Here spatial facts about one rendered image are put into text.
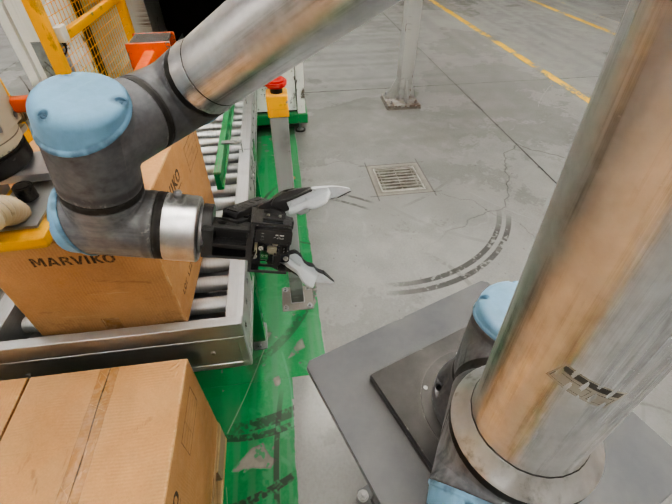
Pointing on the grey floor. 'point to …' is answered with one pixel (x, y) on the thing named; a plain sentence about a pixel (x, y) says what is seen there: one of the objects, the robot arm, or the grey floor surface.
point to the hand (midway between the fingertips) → (342, 236)
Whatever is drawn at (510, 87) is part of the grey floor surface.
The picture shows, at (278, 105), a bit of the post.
